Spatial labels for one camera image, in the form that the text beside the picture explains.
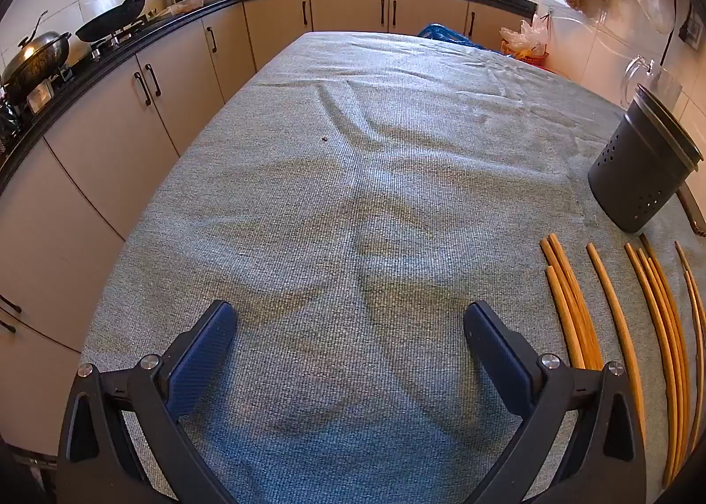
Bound clear glass mug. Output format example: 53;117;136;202
620;55;685;108

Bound small red basket with bags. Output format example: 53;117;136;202
499;13;552;69

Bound dark grey perforated utensil holder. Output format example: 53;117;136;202
587;83;704;234

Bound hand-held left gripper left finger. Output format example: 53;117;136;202
56;299;239;504

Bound blue plastic bag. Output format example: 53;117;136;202
416;22;486;50

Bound white power strip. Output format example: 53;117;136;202
678;13;704;50

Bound wok with metal lid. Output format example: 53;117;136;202
0;11;72;105

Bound bunch of wooden chopsticks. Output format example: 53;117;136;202
539;233;706;489

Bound dark brown bar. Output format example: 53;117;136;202
677;184;706;238

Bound black gas stove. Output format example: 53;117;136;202
22;13;161;97

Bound grey-blue tablecloth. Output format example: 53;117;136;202
80;31;706;504

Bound black power cable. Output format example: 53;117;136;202
659;0;679;69

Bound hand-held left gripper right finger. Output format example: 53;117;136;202
463;300;647;504

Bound beige lower kitchen cabinets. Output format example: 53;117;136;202
0;0;538;461

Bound black frying pan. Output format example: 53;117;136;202
74;0;169;45

